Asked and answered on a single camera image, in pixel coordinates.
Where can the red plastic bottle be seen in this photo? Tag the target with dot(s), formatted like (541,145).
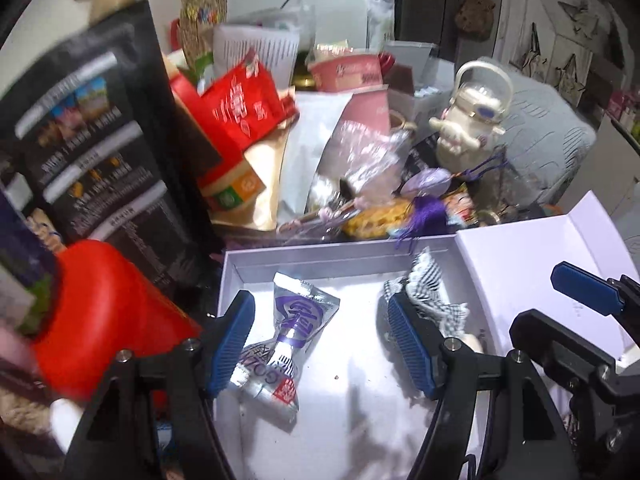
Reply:
(110,310)

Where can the red foil packet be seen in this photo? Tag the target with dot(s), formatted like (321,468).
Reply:
(240,100)

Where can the pink flower stick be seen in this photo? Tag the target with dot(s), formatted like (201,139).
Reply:
(325,215)

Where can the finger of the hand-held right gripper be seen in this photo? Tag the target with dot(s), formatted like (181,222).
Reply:
(550,337)
(585,287)

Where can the grey striped cushion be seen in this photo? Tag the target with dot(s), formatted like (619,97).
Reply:
(545,130)

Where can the purple tassel sachet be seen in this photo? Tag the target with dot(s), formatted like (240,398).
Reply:
(430,182)

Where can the green orange packet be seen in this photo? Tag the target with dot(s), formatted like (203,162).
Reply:
(235,187)

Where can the white ribbed basket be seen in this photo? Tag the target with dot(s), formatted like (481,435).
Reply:
(270,50)

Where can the beige board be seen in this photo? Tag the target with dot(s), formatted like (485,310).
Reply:
(610,160)

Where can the small white carton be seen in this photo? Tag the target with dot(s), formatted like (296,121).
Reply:
(425,80)

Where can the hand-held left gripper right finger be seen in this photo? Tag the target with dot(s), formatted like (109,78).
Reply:
(412,345)

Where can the brown mug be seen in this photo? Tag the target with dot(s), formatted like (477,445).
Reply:
(402,127)

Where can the red carton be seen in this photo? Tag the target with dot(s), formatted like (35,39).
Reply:
(192,110)

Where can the brown hanging bag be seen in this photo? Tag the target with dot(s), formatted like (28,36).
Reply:
(475,12)

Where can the pink pouch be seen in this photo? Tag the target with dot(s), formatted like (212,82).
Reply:
(367,110)

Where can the silver purple snack packet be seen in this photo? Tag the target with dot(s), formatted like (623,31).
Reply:
(300,310)

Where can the clear plastic bag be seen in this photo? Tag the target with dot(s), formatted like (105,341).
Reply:
(360,160)

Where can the black white checked cloth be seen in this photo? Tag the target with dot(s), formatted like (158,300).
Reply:
(430,285)

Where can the large black bag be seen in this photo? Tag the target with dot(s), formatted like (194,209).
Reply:
(100,160)

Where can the white astronaut figurine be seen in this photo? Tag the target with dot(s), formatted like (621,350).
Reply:
(470,120)

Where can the yellow snack packet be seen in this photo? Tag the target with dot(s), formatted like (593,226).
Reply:
(375,220)

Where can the colourful cartoon packet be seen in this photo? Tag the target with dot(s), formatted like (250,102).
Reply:
(460,207)

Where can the white paper pouch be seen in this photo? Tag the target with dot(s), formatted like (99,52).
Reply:
(305,150)

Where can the round woven mat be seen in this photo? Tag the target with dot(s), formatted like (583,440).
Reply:
(205,5)

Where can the gold kraft pouch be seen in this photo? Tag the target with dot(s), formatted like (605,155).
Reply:
(260,185)

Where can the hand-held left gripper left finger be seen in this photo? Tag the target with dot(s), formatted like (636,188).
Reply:
(232,342)

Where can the dark purple packet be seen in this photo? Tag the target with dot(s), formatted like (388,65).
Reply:
(25,260)

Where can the white cardboard box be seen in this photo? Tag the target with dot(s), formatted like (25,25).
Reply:
(340,410)

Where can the pink paper cup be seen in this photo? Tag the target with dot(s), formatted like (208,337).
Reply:
(345,72)

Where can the white cabinet with star decorations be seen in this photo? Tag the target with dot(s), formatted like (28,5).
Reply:
(550,10)

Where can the small clear bag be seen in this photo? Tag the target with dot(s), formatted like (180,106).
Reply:
(380,15)

